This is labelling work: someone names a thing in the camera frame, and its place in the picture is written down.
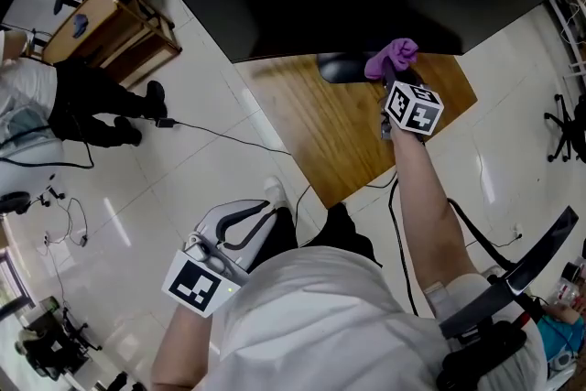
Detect black office chair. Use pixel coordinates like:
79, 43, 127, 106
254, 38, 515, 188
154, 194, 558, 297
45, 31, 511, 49
543, 92, 586, 164

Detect blue object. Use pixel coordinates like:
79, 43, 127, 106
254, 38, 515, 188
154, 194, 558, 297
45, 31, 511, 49
72, 13, 91, 38

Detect black pouch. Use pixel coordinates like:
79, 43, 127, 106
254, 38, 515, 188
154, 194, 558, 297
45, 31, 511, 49
435, 320, 528, 391

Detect black curved panel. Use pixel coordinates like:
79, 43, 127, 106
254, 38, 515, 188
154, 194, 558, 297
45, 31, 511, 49
438, 205, 581, 341

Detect person's black trousers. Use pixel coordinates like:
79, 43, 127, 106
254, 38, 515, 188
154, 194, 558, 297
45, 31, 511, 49
260, 201, 384, 269

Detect person's left forearm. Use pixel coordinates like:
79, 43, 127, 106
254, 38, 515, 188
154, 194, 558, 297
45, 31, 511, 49
149, 305, 230, 391

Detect black wheeled stand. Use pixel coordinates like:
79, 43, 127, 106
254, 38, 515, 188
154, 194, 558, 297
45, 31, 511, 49
14, 295, 103, 381

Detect black floor cable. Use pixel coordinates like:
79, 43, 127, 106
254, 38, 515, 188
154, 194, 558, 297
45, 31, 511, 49
173, 120, 294, 157

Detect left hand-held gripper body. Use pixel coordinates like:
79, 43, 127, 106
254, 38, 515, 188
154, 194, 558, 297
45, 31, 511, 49
160, 233, 251, 319

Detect purple cloth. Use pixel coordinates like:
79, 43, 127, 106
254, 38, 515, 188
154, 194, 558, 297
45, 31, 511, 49
364, 38, 420, 82

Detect person's white shoe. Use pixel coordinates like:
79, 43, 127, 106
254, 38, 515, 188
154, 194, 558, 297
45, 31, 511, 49
263, 176, 290, 212

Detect thick black cable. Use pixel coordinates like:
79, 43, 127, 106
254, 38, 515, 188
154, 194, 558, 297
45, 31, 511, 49
386, 171, 420, 317

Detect black shoulder strap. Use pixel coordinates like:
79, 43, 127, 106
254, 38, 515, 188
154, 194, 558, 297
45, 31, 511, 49
446, 197, 521, 274

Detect black round stand base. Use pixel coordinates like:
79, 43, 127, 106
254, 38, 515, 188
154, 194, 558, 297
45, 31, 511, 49
51, 0, 82, 17

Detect person's white shirt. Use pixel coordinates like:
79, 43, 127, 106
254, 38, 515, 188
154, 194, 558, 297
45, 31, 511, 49
201, 244, 548, 391

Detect person's right forearm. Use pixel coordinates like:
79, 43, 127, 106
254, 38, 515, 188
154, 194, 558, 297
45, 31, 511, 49
392, 131, 478, 289

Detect wooden shelf unit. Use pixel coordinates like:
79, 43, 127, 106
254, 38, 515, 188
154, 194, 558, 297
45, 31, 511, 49
41, 0, 183, 89

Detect white power strip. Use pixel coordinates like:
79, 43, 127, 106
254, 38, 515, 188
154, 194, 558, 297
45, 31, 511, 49
41, 231, 89, 249

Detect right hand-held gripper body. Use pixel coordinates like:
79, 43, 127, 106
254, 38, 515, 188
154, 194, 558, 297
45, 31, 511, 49
379, 77, 446, 144

